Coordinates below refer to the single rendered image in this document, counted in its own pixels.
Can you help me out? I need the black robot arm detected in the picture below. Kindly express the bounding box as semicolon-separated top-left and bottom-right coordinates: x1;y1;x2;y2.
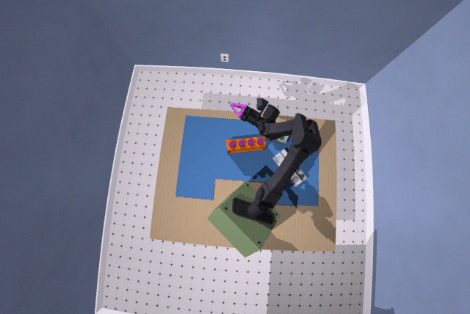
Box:
232;98;322;224

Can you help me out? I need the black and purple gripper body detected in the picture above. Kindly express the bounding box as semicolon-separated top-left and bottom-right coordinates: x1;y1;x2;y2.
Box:
240;106;258;125

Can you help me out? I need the blue flat mat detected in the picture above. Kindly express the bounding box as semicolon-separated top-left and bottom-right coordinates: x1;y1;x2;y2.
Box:
176;116;319;206

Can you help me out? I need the white control panel with green and blue buttons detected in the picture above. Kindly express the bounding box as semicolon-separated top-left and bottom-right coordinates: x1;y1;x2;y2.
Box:
267;136;289;145

